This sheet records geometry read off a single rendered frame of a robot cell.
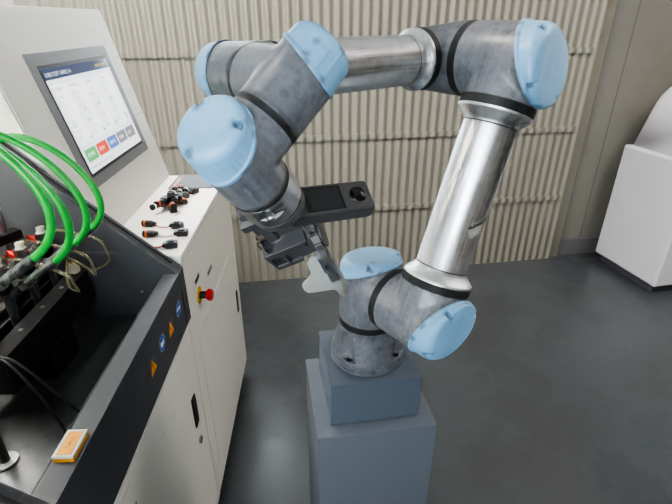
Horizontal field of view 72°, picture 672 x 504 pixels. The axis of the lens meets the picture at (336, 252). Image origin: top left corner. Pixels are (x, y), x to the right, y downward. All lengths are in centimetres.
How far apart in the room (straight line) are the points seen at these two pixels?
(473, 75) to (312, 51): 33
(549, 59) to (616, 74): 273
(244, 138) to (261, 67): 9
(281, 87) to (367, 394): 63
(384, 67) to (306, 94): 26
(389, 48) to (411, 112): 211
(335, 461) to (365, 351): 24
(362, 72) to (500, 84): 20
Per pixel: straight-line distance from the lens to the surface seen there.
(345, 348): 92
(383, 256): 85
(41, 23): 153
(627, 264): 355
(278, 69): 48
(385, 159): 285
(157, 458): 114
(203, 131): 45
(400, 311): 77
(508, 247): 342
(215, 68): 59
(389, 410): 98
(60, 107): 142
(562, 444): 220
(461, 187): 74
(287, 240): 61
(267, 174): 48
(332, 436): 96
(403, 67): 75
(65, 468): 82
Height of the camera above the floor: 152
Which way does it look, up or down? 27 degrees down
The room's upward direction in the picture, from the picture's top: straight up
